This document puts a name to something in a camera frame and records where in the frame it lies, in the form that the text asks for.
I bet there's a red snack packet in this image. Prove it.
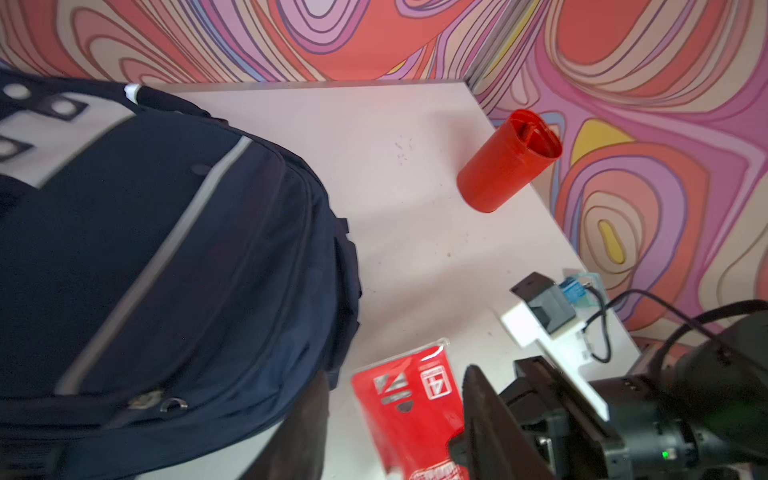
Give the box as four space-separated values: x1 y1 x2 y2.
351 338 469 480

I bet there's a red ribbed metal pen cup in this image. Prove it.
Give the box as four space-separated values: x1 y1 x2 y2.
457 110 563 213

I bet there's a navy blue student backpack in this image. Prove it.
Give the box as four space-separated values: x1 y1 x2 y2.
1 70 362 479

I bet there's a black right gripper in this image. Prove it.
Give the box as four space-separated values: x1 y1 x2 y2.
500 308 767 479

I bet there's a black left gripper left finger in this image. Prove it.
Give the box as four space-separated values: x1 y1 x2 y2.
240 371 330 480

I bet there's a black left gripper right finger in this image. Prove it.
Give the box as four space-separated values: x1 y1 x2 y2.
462 365 554 480

